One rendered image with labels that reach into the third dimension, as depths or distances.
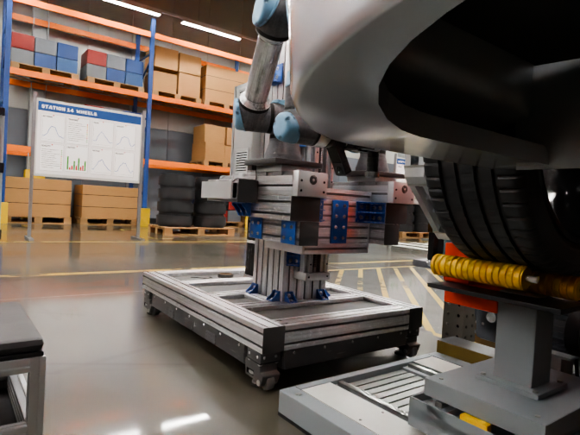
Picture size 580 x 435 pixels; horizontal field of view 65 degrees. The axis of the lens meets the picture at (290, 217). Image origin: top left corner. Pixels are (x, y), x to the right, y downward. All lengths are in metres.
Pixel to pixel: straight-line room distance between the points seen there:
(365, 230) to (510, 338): 0.88
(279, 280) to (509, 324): 1.04
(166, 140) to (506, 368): 11.45
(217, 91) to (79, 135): 5.39
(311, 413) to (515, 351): 0.57
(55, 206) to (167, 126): 3.67
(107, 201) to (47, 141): 3.85
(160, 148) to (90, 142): 5.31
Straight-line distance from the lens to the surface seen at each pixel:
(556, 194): 1.51
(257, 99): 1.68
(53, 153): 6.98
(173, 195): 8.33
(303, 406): 1.41
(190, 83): 11.51
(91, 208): 10.51
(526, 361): 1.31
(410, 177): 1.19
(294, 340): 1.67
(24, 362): 1.13
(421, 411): 1.30
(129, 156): 7.20
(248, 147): 2.19
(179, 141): 12.44
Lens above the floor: 0.65
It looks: 2 degrees down
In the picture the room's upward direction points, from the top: 3 degrees clockwise
